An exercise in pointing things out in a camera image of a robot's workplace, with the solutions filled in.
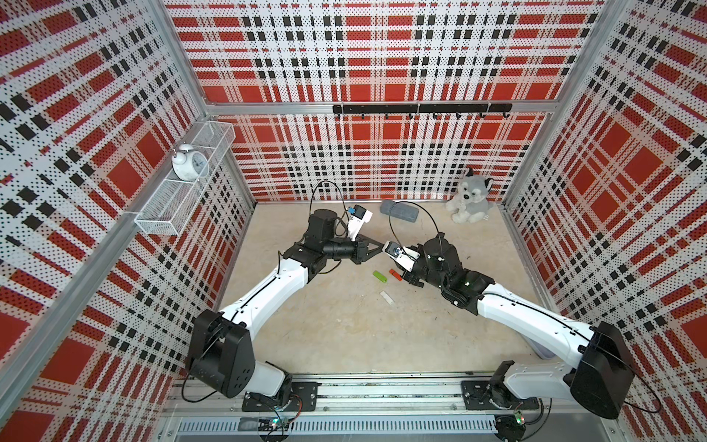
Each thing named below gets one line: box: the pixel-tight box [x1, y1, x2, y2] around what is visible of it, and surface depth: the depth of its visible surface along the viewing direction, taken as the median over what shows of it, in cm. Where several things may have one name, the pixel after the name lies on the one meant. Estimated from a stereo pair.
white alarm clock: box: [171, 143, 209, 182], surface depth 72 cm
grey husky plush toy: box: [445, 167, 494, 224], surface depth 106 cm
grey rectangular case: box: [379, 199, 419, 223], surface depth 118 cm
